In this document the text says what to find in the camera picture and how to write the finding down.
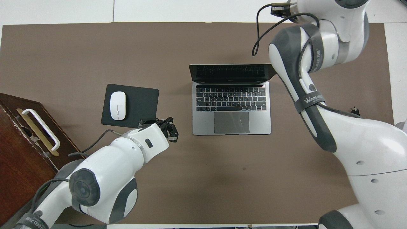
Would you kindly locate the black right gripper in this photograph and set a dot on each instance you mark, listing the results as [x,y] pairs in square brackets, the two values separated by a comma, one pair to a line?
[279,8]

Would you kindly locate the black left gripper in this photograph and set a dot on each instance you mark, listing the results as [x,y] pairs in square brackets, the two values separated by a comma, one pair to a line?
[168,128]

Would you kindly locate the grey laptop with apple logo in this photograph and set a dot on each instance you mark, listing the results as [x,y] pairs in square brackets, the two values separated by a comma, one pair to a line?
[232,124]

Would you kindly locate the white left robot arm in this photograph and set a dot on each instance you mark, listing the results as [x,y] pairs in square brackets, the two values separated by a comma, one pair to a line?
[105,168]

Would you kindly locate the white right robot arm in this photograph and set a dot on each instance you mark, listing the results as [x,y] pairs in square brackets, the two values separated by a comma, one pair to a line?
[365,149]

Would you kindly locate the black mouse pad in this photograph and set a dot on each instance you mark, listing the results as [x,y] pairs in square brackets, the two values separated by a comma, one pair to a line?
[140,101]

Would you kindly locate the white computer mouse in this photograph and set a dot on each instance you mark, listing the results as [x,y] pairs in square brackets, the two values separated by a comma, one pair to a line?
[118,106]

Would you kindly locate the brown table mat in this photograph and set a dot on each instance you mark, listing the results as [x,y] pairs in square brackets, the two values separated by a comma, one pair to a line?
[222,165]

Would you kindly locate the dark brown wooden box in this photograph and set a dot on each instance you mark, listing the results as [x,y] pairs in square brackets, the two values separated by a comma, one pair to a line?
[19,165]

